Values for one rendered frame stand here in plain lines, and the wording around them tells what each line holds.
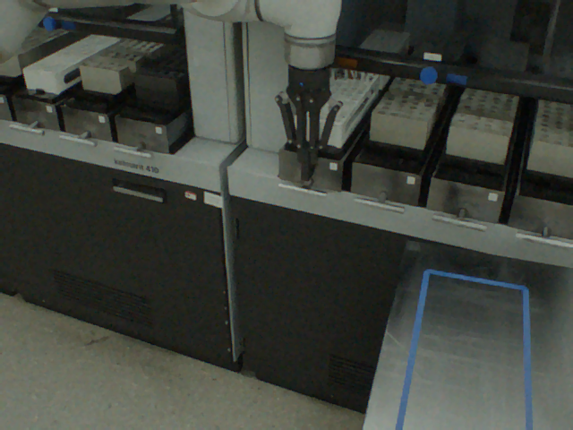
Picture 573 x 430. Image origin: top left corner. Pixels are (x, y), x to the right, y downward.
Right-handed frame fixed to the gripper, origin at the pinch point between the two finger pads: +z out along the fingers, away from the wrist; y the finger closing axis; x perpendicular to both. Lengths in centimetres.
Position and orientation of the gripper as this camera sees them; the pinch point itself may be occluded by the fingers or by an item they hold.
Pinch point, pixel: (307, 162)
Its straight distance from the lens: 120.1
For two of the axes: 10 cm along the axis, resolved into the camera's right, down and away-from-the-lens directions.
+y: -9.2, -2.1, 3.2
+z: 0.0, 8.2, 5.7
